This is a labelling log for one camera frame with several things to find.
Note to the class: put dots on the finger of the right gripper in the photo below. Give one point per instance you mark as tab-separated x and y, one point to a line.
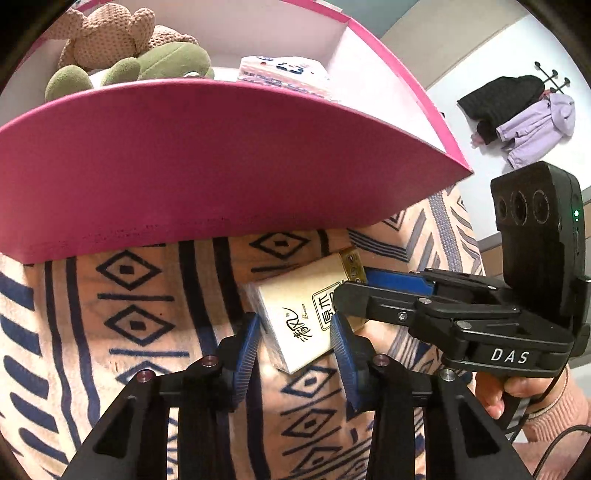
413	283
377	304

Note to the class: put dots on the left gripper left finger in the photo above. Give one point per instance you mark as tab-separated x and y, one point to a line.
130	439

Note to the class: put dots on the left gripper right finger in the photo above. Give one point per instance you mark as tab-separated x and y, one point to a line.
461	440

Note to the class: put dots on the gold tissue pack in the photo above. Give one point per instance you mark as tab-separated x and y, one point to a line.
296	307

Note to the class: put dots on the floral tissue pack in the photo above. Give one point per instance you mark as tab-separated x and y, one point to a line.
298	74

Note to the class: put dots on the green frog plush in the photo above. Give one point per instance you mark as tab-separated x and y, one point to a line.
172	60

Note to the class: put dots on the pink knit plush toy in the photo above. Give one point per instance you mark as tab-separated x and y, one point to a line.
109	34

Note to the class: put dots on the right hand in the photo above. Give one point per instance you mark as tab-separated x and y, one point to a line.
490	389

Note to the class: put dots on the pink knit sleeve right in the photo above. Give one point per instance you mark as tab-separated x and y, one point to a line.
571	408

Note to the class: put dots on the orange navy patterned blanket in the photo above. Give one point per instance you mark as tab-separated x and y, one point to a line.
75	331

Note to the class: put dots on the lilac jacket on hook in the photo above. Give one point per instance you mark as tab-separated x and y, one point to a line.
535	131

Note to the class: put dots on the pink cardboard box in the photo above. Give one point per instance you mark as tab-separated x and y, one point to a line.
171	160

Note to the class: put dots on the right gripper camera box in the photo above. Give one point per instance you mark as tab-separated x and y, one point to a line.
539	213

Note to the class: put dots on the wall coat hooks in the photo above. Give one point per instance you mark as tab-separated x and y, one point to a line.
552	79

